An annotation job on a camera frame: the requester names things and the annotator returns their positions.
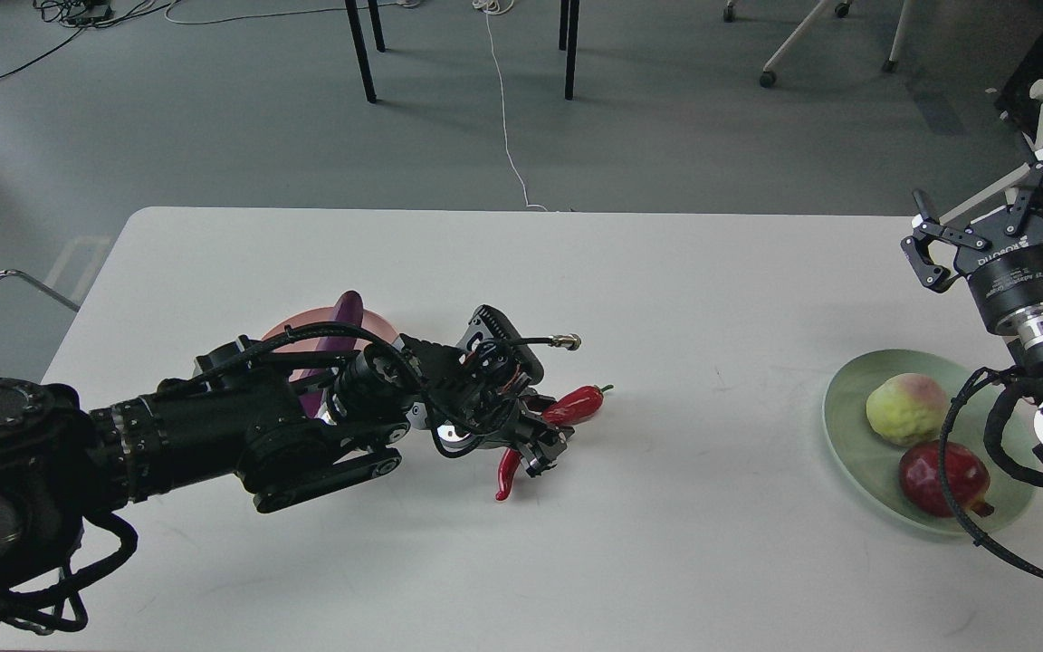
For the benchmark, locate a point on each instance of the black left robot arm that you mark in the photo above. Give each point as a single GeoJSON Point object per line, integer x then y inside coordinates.
{"type": "Point", "coordinates": [66, 472]}

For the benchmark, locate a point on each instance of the black table leg left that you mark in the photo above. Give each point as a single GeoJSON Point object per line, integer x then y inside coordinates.
{"type": "Point", "coordinates": [352, 11]}

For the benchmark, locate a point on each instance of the pink plate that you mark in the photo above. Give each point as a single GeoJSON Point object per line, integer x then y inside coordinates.
{"type": "Point", "coordinates": [371, 322]}

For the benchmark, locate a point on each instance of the purple eggplant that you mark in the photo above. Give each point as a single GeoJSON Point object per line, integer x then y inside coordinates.
{"type": "Point", "coordinates": [348, 308]}

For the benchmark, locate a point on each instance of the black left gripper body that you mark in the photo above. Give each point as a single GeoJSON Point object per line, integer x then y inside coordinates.
{"type": "Point", "coordinates": [515, 423]}

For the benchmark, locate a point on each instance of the black table leg right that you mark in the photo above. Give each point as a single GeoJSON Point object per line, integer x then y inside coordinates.
{"type": "Point", "coordinates": [569, 14]}

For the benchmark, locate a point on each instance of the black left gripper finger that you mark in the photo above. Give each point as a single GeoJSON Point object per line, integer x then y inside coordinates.
{"type": "Point", "coordinates": [538, 453]}
{"type": "Point", "coordinates": [541, 422]}

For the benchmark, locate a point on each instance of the black table leg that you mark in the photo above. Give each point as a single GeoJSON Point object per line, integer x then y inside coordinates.
{"type": "Point", "coordinates": [352, 11]}
{"type": "Point", "coordinates": [569, 14]}

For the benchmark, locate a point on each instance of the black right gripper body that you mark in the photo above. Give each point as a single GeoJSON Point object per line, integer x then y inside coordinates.
{"type": "Point", "coordinates": [1008, 280]}

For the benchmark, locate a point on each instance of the red chili pepper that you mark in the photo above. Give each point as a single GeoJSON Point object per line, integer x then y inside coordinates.
{"type": "Point", "coordinates": [578, 406]}

